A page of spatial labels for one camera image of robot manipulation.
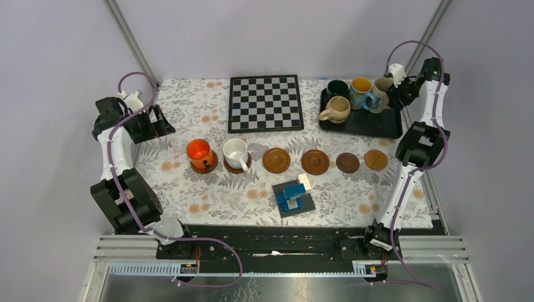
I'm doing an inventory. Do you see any blue mug yellow inside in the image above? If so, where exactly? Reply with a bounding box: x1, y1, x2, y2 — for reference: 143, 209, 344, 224
349, 77, 382, 111

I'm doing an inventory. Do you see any brown wooden ringed coaster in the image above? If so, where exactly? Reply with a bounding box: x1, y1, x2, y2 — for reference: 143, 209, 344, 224
262, 148, 291, 174
224, 153, 253, 174
301, 149, 330, 176
190, 151, 219, 174

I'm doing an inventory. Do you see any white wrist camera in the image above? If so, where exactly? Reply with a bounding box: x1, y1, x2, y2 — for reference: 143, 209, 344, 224
383, 64, 406, 87
118, 90, 144, 112

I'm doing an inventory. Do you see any lego brick model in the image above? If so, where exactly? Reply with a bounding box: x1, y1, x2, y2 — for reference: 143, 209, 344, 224
272, 173, 316, 218

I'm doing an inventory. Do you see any light orange coaster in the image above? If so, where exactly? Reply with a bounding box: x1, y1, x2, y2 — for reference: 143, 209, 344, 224
364, 149, 389, 171

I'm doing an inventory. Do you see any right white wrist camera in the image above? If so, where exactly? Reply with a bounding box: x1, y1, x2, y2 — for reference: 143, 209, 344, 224
383, 64, 406, 87

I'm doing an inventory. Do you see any orange mug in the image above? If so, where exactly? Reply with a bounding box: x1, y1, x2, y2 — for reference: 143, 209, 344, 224
186, 139, 213, 167

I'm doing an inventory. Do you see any dark green mug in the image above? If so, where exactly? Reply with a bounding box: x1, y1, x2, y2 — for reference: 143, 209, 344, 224
326, 79, 349, 101

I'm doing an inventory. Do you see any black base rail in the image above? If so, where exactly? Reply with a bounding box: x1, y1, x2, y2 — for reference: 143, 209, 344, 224
115, 223, 446, 274

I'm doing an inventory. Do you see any dark walnut coaster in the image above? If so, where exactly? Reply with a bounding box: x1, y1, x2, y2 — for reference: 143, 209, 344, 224
336, 152, 360, 174

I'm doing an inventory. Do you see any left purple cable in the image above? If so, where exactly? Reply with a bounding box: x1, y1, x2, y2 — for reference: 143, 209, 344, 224
106, 71, 244, 289

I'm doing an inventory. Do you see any black white chessboard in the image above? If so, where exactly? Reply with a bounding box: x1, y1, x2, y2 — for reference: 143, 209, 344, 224
227, 74, 304, 133

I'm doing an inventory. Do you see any floral tablecloth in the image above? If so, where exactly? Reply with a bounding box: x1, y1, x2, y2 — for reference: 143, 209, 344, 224
120, 78, 435, 229

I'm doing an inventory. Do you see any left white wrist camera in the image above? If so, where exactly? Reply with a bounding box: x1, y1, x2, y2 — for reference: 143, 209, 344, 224
118, 90, 144, 112

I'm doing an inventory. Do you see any beige round mug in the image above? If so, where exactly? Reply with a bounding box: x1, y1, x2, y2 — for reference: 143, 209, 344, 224
319, 96, 351, 124

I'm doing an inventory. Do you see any cream tall mug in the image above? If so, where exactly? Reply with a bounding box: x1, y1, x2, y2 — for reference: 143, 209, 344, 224
370, 76, 393, 114

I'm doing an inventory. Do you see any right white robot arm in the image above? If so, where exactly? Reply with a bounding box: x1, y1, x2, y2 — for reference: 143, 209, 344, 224
361, 57, 450, 259

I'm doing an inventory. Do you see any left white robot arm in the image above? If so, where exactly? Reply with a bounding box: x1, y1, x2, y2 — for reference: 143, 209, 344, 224
90, 97, 196, 259

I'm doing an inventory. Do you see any black cup tray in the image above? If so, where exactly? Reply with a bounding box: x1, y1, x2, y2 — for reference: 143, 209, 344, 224
319, 88, 403, 139

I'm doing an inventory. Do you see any white mug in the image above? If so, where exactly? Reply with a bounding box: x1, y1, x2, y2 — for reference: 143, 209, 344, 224
223, 138, 249, 172

